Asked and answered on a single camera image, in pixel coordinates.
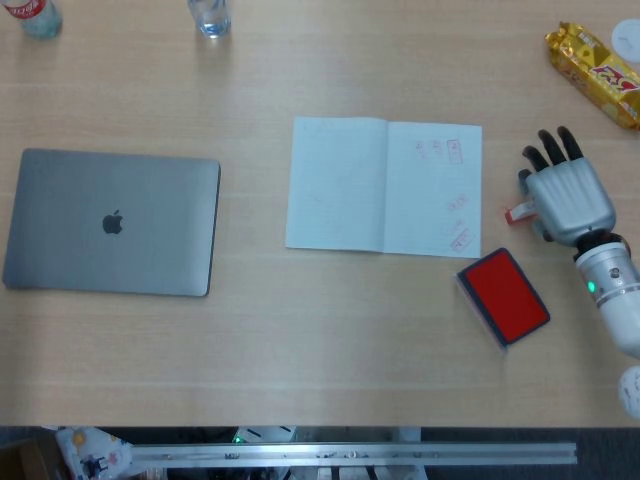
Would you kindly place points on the open white lined notebook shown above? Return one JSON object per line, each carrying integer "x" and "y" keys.
{"x": 350, "y": 185}

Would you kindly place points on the plastic bottle with red label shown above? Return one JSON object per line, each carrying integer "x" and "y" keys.
{"x": 40, "y": 17}

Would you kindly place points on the clear plastic water bottle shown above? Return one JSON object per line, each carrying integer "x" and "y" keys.
{"x": 210, "y": 17}

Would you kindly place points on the white device with green light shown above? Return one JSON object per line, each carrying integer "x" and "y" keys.
{"x": 262, "y": 434}

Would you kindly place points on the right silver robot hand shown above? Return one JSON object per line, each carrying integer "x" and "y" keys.
{"x": 570, "y": 195}

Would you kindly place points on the golden biscuit pack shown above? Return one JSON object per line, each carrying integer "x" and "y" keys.
{"x": 595, "y": 65}

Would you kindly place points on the white round lid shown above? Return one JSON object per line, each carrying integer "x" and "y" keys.
{"x": 629, "y": 37}

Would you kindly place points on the grey closed laptop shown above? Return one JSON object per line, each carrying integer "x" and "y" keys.
{"x": 112, "y": 222}

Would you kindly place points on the small red white stamp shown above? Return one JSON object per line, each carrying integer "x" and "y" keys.
{"x": 517, "y": 215}

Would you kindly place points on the white printed plastic bag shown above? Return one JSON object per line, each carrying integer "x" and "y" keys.
{"x": 92, "y": 452}

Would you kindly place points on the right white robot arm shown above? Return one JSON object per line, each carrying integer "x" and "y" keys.
{"x": 612, "y": 290}

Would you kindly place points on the red ink pad case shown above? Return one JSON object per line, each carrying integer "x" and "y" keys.
{"x": 506, "y": 295}

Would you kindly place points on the aluminium profile rail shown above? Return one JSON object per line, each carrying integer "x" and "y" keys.
{"x": 350, "y": 454}

